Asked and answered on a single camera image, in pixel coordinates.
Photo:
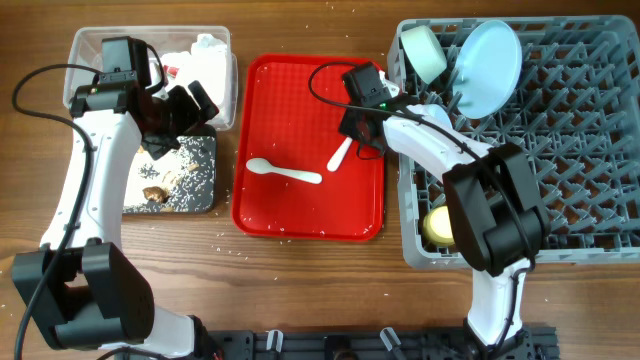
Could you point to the grey dishwasher rack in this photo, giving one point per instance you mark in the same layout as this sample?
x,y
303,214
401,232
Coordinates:
x,y
575,113

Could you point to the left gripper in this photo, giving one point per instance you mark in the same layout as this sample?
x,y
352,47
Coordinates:
x,y
193,117

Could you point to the cream plastic spoon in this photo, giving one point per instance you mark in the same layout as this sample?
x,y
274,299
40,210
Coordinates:
x,y
262,166

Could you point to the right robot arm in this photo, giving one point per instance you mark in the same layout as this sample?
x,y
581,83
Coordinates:
x,y
498,219

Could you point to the red serving tray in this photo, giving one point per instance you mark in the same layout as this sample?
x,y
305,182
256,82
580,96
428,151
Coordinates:
x,y
291,116

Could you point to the mint green bowl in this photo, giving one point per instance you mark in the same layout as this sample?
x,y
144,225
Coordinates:
x,y
424,53

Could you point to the black food waste tray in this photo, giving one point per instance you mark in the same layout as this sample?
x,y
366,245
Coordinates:
x,y
126,179

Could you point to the red snack wrapper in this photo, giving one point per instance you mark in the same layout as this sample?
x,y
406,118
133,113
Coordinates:
x,y
170,71

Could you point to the clear plastic waste bin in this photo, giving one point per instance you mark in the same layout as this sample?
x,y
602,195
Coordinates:
x,y
86,50

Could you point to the light blue plate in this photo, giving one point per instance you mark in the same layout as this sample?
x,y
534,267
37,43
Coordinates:
x,y
488,69

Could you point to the white napkin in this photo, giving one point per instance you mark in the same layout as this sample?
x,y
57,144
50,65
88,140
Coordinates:
x,y
206,62

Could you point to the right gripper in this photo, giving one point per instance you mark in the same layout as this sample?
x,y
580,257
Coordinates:
x,y
350,131

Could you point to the pink plastic fork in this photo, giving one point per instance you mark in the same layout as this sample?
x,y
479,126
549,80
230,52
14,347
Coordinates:
x,y
338,156

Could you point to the yellow plastic cup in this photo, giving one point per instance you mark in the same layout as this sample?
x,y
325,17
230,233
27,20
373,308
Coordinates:
x,y
437,227

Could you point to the light blue bowl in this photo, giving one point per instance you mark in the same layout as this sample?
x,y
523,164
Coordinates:
x,y
438,116

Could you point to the rice and food scraps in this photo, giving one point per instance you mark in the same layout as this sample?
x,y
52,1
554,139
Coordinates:
x,y
182,181

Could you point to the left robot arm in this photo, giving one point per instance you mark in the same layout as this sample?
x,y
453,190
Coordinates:
x,y
79,288

